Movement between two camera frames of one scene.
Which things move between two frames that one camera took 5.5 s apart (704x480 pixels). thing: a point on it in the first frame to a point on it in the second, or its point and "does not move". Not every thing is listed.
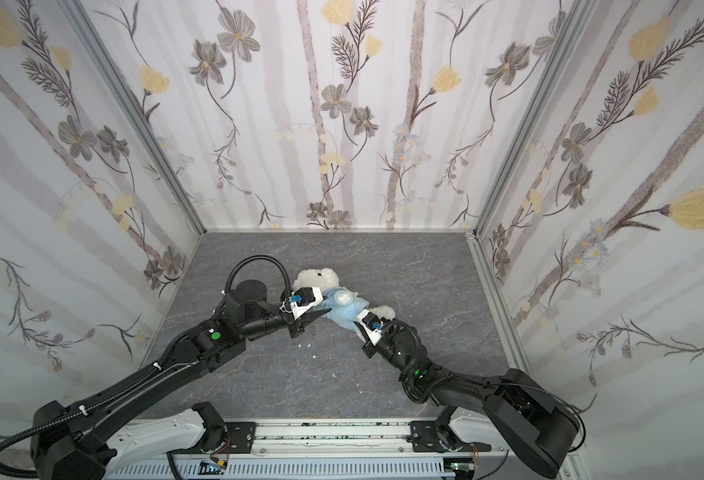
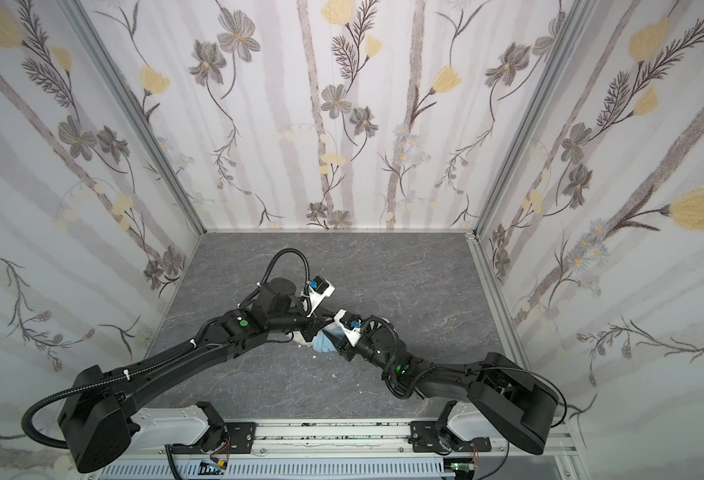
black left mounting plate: [241, 436] does not move
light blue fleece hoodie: [343, 307] to [320, 341]
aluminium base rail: [389, 438] does not move
